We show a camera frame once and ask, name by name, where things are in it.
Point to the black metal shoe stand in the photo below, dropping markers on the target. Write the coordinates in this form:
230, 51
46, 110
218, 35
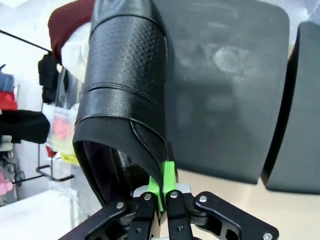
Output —
225, 100
300, 112

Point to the black hanging pouch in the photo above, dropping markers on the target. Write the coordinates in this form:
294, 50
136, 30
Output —
47, 75

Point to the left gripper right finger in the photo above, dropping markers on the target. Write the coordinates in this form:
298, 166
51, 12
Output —
178, 220

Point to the black metal clothes rack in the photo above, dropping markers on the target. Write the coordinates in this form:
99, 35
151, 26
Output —
39, 155

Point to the blue cloth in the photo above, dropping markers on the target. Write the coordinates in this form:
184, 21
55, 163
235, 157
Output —
6, 80

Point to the red clothes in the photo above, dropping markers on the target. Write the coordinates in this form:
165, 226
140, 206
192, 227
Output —
7, 100

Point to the white plastic bag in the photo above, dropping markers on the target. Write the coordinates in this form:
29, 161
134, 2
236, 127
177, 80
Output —
75, 55

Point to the clear bag pink items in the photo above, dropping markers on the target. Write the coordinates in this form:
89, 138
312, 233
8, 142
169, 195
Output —
61, 127

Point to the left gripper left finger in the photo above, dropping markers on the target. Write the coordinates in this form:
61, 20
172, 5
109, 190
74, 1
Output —
140, 220

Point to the black leather loafer shoe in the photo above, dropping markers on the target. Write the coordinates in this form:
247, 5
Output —
125, 75

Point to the black folded garment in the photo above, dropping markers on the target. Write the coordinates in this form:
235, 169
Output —
25, 127

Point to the dark red cloth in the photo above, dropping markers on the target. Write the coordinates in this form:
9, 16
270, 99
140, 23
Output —
60, 27

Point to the white plastic sheet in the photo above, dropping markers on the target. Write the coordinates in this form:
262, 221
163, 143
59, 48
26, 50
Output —
37, 215

